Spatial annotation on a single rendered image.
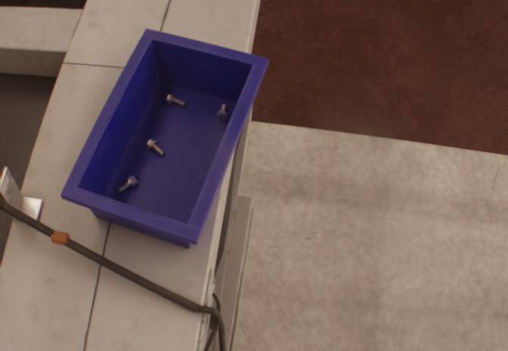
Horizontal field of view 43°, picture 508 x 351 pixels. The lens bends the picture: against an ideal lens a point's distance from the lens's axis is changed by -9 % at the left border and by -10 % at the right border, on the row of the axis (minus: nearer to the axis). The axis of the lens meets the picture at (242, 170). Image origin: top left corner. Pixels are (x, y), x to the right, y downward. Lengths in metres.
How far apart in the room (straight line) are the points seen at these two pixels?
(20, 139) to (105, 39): 0.18
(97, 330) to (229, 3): 0.48
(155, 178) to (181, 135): 0.06
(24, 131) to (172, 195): 0.26
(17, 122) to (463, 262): 1.18
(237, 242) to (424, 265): 0.63
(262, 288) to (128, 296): 0.91
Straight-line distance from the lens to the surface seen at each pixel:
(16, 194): 0.79
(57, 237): 0.74
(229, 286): 1.18
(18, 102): 0.98
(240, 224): 1.23
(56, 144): 0.85
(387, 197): 1.76
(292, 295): 1.63
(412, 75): 1.99
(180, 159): 0.81
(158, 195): 0.79
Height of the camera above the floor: 1.54
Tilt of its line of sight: 61 degrees down
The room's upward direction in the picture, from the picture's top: 2 degrees clockwise
